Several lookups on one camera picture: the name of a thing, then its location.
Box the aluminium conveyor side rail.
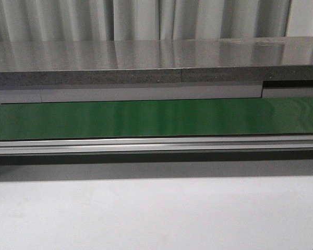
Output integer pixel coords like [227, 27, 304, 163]
[0, 134, 313, 156]

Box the grey stone countertop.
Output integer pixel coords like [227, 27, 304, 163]
[0, 37, 313, 88]

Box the green conveyor belt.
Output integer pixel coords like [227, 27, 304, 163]
[0, 97, 313, 141]

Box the grey cabinet front panel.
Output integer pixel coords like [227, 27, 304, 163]
[0, 80, 313, 104]

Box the white curtain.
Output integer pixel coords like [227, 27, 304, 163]
[0, 1, 313, 42]

